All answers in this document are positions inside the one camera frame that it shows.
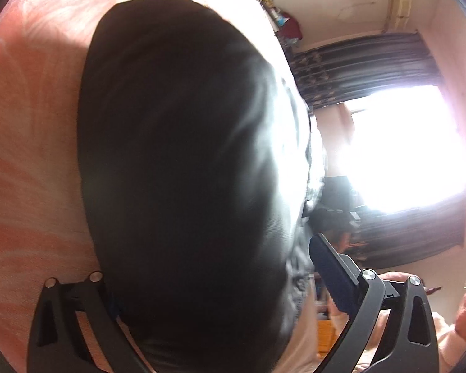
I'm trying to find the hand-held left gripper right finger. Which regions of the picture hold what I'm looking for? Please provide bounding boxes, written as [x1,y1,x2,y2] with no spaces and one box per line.
[308,233,439,373]

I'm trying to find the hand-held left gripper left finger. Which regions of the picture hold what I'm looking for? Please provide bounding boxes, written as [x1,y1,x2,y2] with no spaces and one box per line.
[26,271,150,373]

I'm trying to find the black pants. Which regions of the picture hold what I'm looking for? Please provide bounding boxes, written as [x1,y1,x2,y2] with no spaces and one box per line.
[77,0,327,373]

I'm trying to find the orange box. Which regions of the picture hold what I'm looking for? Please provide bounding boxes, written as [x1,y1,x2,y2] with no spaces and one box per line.
[316,319,337,355]

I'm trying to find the dark patterned curtain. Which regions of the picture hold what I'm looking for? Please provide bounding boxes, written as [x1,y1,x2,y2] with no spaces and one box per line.
[289,33,442,110]
[318,193,466,273]

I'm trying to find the bright window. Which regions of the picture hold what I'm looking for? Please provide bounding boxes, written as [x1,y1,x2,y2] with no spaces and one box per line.
[336,85,466,215]

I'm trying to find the pink patterned bed blanket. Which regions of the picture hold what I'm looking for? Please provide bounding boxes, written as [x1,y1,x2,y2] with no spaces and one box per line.
[0,0,321,373]

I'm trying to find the red cloth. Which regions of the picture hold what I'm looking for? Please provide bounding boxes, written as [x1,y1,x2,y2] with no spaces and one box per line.
[281,12,304,42]

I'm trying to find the cream air conditioner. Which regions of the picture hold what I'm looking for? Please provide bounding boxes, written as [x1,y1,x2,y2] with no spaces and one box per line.
[384,0,413,32]

